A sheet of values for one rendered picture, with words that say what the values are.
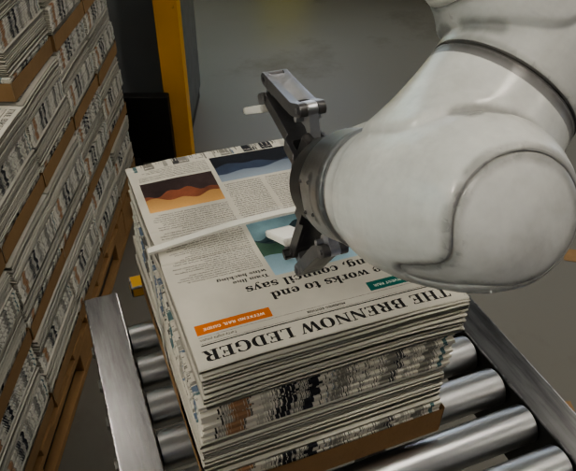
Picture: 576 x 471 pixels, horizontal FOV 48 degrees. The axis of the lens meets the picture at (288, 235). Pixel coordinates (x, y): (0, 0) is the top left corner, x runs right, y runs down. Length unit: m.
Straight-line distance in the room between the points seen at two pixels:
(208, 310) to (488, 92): 0.36
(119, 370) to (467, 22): 0.67
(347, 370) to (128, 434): 0.31
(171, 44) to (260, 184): 1.87
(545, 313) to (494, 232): 1.95
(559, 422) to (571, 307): 1.44
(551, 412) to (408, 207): 0.60
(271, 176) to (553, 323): 1.55
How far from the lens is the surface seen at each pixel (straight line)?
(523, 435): 0.89
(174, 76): 2.70
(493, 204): 0.32
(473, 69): 0.39
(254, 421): 0.68
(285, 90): 0.59
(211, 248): 0.72
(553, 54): 0.40
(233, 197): 0.79
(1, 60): 1.56
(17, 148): 1.56
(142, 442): 0.84
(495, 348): 0.96
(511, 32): 0.40
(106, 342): 0.96
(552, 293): 2.35
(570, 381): 2.09
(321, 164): 0.46
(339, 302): 0.64
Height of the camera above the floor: 1.47
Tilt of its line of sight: 37 degrees down
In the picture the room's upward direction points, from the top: straight up
